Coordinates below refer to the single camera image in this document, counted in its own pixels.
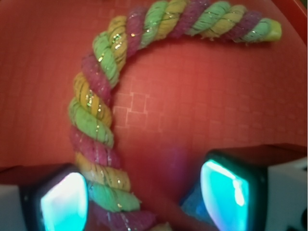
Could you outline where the multicolored twisted rope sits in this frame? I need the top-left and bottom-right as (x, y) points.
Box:
(68, 0), (282, 231)

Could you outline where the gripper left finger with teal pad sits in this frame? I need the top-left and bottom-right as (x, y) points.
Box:
(0, 163), (89, 231)

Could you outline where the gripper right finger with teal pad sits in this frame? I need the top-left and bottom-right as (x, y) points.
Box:
(200, 144), (308, 231)

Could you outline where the red plastic tray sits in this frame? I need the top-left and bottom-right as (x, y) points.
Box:
(0, 0), (307, 231)

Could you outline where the blue sponge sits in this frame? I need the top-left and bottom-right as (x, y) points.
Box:
(180, 184), (213, 224)

